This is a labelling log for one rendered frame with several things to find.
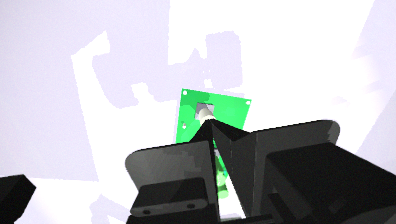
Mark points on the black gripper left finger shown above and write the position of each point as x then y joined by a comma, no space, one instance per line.
194,158

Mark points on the green circuit board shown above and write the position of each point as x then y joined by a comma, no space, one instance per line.
196,107

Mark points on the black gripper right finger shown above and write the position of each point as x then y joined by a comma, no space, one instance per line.
243,153

